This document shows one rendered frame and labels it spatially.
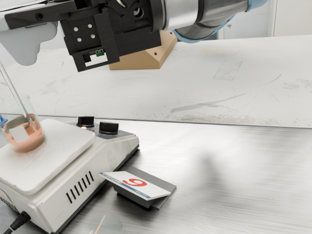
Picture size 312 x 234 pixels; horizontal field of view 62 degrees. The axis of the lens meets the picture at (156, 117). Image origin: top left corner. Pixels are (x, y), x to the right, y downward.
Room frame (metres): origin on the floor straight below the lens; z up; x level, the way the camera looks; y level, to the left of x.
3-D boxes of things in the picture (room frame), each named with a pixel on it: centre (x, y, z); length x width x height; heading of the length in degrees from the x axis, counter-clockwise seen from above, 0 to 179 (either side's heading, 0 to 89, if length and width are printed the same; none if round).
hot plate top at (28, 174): (0.30, 0.17, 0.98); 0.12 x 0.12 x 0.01; 52
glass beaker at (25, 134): (0.31, 0.19, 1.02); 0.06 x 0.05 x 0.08; 44
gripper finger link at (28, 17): (0.30, 0.09, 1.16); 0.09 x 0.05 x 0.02; 102
